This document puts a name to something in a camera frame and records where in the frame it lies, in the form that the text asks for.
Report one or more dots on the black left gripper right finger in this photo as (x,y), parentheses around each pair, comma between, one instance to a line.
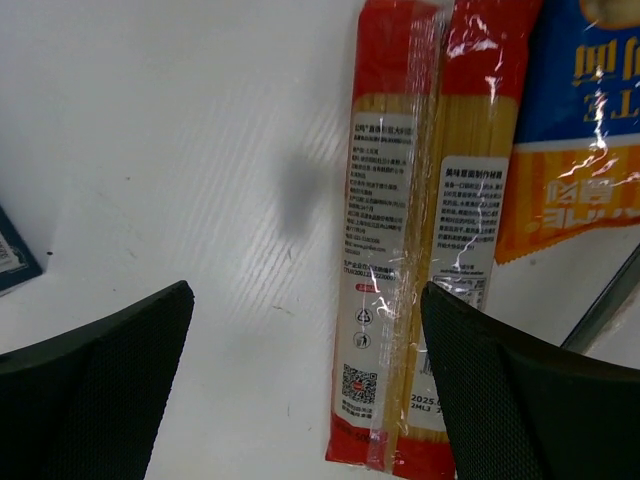
(517,407)

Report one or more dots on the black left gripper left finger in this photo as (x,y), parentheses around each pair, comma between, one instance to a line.
(88,404)

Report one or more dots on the dark blue pasta box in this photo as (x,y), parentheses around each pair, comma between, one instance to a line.
(18,264)

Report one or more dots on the red spaghetti pack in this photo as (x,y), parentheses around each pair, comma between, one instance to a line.
(436,95)

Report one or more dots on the blue orange orecchiette pasta bag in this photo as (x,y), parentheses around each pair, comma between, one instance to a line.
(575,161)

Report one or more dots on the aluminium frame rail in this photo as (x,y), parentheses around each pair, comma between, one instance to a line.
(605,307)

